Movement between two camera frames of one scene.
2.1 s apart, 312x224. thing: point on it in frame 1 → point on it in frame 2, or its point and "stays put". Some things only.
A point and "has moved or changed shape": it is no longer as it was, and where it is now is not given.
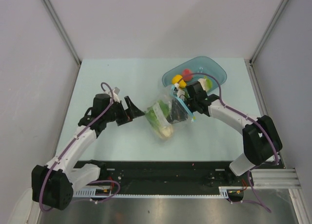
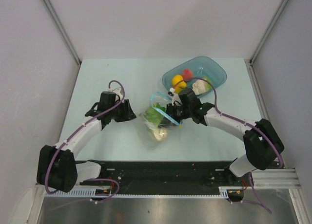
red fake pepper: x=187 y=74 stays put
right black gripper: x=176 y=113 → x=170 y=111
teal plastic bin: x=200 y=66 stays put
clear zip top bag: x=171 y=109 has moved or changed shape
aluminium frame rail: x=275 y=178 stays put
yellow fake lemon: x=177 y=78 stays put
